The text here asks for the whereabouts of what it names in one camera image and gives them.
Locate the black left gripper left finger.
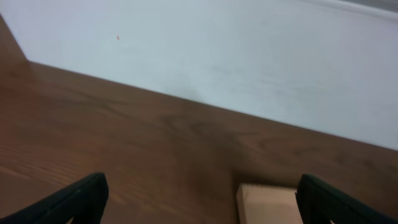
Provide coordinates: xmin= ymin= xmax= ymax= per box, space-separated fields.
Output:
xmin=1 ymin=172 xmax=109 ymax=224

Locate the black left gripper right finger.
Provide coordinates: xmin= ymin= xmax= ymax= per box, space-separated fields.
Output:
xmin=295 ymin=174 xmax=397 ymax=224

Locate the cardboard box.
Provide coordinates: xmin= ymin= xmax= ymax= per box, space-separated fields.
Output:
xmin=236 ymin=184 xmax=303 ymax=224

